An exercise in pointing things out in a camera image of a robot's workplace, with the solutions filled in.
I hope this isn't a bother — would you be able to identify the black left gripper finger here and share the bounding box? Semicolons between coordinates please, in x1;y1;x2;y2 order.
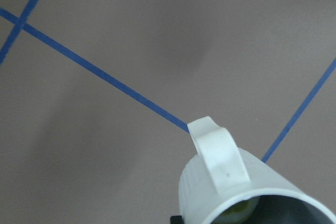
170;214;183;224

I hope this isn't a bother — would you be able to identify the white ribbed HOME mug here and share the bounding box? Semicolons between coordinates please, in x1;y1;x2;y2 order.
178;116;335;223

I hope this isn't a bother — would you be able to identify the yellow lemon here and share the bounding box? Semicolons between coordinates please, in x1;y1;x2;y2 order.
216;197;259;223

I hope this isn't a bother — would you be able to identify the brown paper table mat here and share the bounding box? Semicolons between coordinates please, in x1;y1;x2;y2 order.
1;0;335;223

